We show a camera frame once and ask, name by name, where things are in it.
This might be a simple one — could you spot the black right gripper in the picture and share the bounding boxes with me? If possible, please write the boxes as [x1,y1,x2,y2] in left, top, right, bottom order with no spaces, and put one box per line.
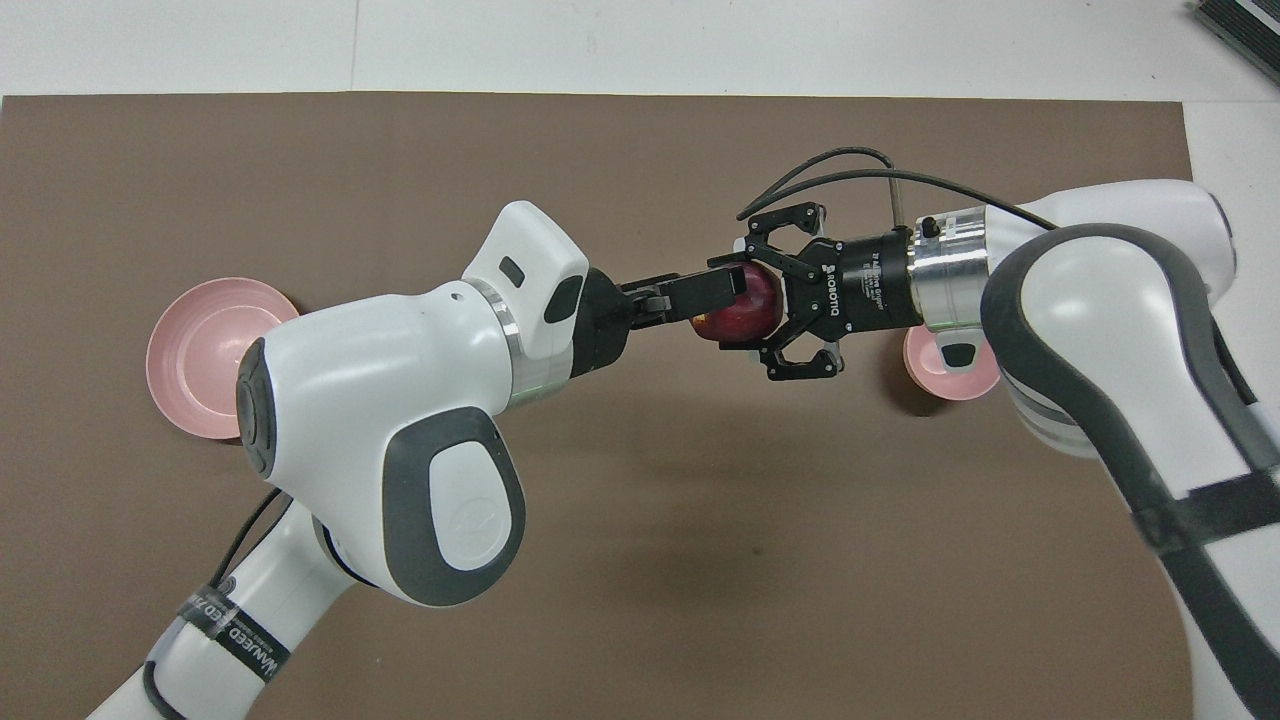
[706,202,924,384]

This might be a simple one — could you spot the brown table mat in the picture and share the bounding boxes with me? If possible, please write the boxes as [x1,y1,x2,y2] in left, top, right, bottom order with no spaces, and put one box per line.
[0,92,1253,720]

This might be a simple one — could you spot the dark red apple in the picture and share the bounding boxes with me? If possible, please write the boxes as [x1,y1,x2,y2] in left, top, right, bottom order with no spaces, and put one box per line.
[691,261,784,345]

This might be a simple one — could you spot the pink plate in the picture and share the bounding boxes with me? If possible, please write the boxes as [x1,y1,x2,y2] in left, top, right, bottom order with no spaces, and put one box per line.
[145,277,302,442]

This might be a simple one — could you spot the pink bowl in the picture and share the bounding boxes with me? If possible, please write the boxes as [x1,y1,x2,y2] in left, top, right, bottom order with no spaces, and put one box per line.
[902,325,1004,403]

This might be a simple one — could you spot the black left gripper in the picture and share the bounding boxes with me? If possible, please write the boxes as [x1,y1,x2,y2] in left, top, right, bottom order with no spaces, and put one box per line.
[570,265,748,380]

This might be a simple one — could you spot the grey ribbed metal device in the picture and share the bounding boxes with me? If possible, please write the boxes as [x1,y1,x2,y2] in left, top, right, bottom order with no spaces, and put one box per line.
[1188,0,1280,87]

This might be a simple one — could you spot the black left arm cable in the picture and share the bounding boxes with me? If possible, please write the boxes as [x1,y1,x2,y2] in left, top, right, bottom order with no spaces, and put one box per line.
[140,488,293,720]

